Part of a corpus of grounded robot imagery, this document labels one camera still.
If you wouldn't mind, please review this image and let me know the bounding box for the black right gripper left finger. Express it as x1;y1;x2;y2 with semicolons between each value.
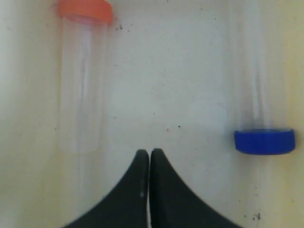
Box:
66;150;150;228

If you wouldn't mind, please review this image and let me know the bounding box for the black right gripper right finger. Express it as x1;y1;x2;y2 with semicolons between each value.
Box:
149;148;239;228

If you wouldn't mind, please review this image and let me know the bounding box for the blue-capped clear tube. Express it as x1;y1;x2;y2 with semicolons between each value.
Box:
228;0;295;155

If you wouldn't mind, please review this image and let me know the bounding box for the orange-capped clear tube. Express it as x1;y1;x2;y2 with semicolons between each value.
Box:
58;0;113;154

